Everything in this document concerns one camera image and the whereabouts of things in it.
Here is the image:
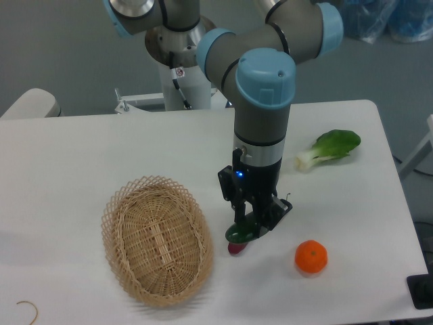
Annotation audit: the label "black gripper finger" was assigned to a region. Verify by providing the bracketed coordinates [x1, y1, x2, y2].
[233, 200, 246, 223]
[254, 201, 271, 236]

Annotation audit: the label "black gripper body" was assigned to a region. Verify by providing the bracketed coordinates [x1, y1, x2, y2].
[218, 160, 292, 234]

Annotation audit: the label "dark green cucumber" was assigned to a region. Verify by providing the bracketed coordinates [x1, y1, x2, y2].
[225, 212, 261, 244]

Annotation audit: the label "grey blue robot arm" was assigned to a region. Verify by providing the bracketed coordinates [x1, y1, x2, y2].
[104, 1, 344, 243]

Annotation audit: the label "woven wicker basket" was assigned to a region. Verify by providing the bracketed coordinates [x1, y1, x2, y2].
[101, 175, 214, 307]

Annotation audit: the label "purple sweet potato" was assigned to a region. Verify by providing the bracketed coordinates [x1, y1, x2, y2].
[227, 242, 248, 255]

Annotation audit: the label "orange tangerine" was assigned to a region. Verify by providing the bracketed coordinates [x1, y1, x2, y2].
[294, 240, 328, 274]

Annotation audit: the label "green bok choy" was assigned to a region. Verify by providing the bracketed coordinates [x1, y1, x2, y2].
[294, 129, 361, 171]

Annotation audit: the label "black box at table edge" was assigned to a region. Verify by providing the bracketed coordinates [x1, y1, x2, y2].
[407, 274, 432, 309]

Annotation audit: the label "blue plastic bags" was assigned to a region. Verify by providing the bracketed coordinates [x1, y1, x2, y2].
[339, 1, 432, 44]

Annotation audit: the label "white chair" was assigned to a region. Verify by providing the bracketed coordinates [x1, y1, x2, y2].
[1, 88, 64, 121]

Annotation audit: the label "white table clamp bracket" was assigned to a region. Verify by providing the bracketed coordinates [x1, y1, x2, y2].
[114, 88, 165, 114]

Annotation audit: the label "white metal frame right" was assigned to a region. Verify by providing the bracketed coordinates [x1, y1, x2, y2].
[397, 115, 432, 180]

